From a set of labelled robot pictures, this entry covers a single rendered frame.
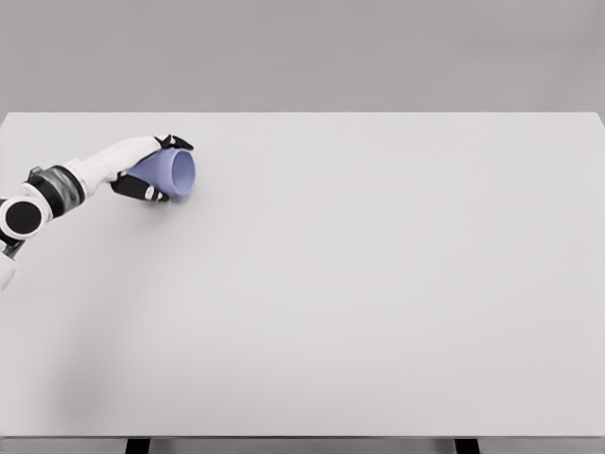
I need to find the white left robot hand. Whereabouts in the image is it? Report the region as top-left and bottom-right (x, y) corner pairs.
(93, 133), (195, 204)

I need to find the lavender plastic cup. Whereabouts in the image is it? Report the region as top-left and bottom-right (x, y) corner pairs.
(128, 148), (197, 200)

